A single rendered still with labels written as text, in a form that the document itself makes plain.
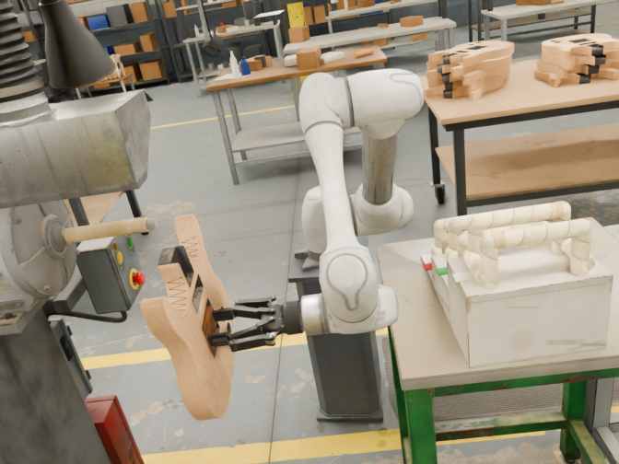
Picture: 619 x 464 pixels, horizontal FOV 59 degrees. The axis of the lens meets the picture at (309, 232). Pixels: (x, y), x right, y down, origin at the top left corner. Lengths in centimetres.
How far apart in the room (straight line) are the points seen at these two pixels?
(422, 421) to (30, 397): 91
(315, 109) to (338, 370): 115
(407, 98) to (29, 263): 95
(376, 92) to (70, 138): 75
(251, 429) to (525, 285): 161
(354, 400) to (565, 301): 134
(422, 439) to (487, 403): 116
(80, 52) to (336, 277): 66
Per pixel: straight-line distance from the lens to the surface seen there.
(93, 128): 102
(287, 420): 245
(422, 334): 126
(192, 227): 127
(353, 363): 219
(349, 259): 101
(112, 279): 157
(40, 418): 155
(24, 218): 126
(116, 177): 104
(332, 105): 142
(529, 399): 247
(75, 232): 129
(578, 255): 112
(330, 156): 136
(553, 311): 115
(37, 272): 127
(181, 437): 254
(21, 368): 148
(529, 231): 106
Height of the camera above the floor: 170
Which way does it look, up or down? 26 degrees down
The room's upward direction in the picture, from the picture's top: 10 degrees counter-clockwise
